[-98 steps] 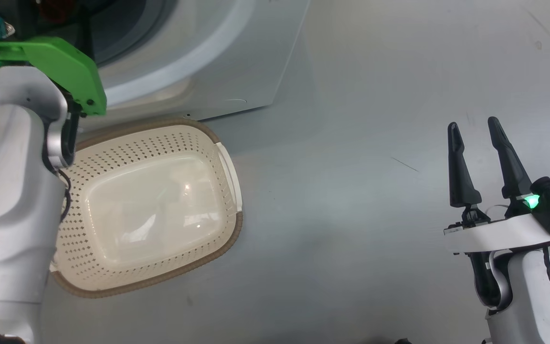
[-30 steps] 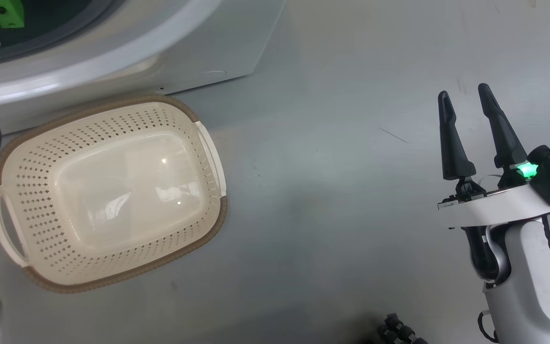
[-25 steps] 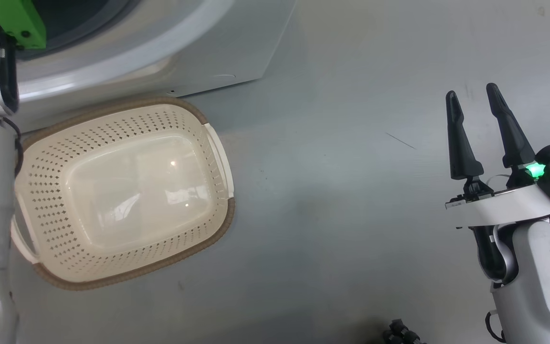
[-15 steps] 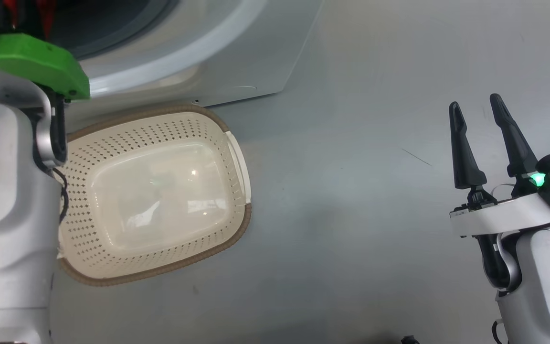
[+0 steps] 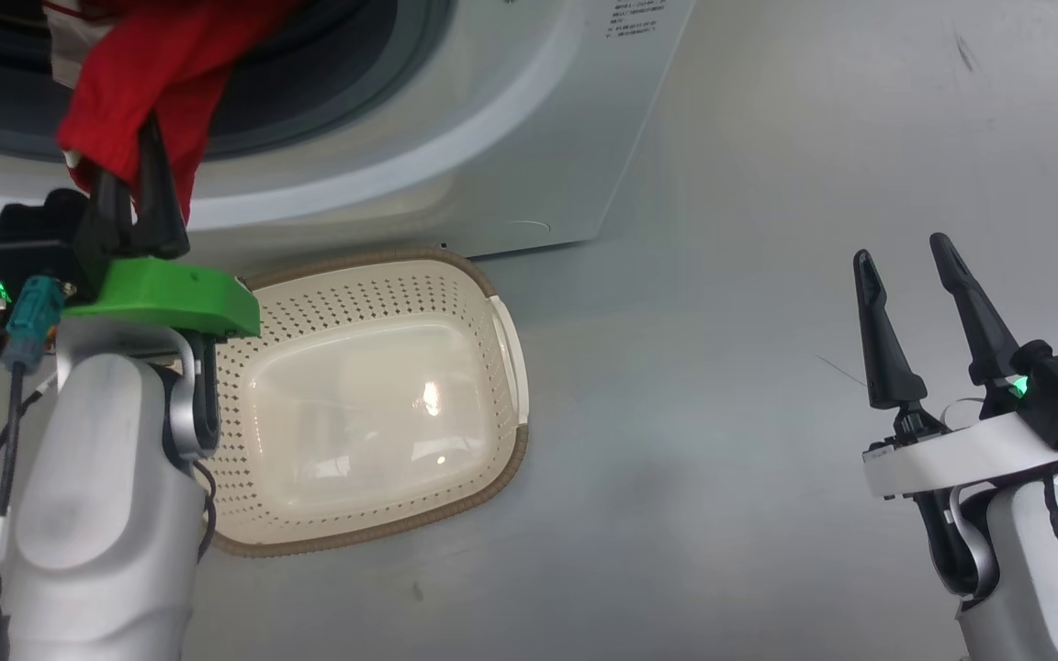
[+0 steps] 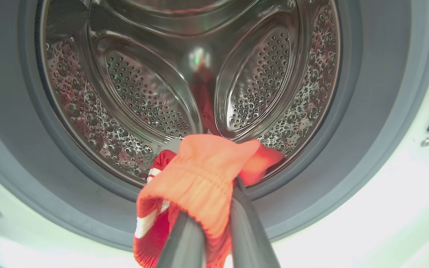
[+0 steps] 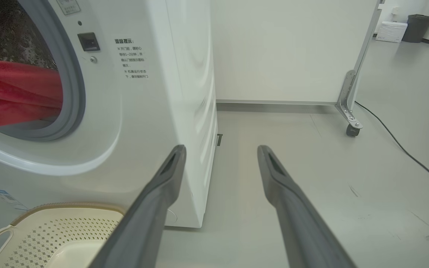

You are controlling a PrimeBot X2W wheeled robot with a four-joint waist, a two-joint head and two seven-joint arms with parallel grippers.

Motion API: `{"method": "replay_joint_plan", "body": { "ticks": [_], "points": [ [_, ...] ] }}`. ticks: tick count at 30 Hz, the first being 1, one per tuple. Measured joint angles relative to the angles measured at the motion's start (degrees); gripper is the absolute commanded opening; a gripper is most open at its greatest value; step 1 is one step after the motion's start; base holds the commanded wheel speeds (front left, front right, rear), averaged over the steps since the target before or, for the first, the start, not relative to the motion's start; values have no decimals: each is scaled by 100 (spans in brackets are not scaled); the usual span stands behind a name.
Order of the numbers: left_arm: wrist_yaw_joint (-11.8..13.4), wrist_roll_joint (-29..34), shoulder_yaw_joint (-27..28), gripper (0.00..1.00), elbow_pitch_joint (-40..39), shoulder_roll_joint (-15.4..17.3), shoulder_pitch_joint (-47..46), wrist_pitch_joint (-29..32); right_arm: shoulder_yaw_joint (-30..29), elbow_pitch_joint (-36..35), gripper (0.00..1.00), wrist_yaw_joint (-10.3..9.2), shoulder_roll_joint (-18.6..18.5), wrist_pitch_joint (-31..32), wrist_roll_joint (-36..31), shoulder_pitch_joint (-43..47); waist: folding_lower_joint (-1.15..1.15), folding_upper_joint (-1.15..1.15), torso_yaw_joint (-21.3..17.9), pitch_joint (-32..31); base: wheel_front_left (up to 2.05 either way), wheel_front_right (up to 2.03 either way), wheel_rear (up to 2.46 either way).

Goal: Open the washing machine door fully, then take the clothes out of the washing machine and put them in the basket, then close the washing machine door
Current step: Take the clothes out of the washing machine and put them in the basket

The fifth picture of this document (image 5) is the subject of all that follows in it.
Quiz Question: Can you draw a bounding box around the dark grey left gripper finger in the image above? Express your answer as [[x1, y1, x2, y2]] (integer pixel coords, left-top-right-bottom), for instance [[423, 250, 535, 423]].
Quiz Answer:
[[132, 112, 191, 261], [77, 167, 138, 278]]

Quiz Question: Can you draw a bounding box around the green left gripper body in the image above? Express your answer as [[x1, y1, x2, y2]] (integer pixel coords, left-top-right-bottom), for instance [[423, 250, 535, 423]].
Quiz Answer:
[[61, 257, 262, 457]]

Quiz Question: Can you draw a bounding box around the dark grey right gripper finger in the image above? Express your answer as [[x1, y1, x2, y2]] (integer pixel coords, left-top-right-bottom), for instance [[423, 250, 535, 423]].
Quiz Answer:
[[853, 248, 927, 411], [929, 232, 1022, 387]]

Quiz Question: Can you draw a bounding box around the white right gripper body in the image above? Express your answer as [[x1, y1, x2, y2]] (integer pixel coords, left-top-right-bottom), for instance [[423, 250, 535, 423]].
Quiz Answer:
[[862, 407, 1058, 594]]

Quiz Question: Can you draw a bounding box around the white garment with red stripes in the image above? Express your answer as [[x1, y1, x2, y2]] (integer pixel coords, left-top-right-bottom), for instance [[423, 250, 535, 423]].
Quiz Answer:
[[42, 0, 98, 89]]

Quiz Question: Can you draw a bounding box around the cream perforated laundry basket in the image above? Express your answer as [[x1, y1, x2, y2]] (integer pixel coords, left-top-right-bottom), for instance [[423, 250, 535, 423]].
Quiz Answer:
[[203, 248, 530, 558]]

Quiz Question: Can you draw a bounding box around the white front-load washing machine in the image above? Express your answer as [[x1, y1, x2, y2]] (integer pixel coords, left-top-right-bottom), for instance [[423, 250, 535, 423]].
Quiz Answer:
[[0, 0, 697, 276]]

